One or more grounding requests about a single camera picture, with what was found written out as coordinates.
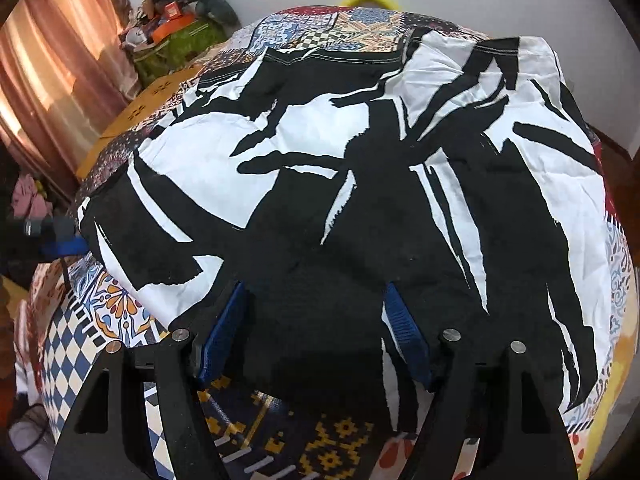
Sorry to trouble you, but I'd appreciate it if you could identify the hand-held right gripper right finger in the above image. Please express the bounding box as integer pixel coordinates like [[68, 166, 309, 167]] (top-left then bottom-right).
[[382, 280, 581, 480]]

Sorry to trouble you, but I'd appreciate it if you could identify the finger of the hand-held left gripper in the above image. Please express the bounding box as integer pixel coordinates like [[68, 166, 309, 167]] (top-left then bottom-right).
[[22, 216, 77, 240], [40, 239, 91, 260]]

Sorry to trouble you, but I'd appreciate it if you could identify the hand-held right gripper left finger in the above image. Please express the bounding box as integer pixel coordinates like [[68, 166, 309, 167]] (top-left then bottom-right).
[[47, 280, 248, 480]]

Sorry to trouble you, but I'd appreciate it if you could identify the black and white printed garment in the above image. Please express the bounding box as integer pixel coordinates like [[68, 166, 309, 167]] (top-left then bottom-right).
[[80, 27, 613, 433]]

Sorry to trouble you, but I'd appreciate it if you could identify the pile of clothes and boxes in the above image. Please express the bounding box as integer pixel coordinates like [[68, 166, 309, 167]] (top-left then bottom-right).
[[119, 0, 203, 53]]

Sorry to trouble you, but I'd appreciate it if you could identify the pink cloth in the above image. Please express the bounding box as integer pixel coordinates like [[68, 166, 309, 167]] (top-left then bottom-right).
[[12, 174, 49, 217]]

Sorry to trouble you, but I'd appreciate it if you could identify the bamboo lap desk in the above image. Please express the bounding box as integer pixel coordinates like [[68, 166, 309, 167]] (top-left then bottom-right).
[[75, 66, 203, 183]]

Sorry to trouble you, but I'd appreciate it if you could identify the pink striped curtain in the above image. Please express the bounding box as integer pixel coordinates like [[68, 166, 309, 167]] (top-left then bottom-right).
[[0, 0, 143, 206]]

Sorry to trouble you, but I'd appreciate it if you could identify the green patterned storage bag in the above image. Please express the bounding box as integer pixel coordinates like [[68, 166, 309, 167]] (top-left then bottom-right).
[[131, 15, 231, 88]]

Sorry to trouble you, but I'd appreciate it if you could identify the grey plush toy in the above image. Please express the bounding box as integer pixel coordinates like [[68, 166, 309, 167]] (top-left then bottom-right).
[[180, 0, 243, 28]]

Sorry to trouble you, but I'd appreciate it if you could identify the patchwork printed blanket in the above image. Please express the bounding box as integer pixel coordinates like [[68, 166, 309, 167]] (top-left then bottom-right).
[[15, 5, 638, 480]]

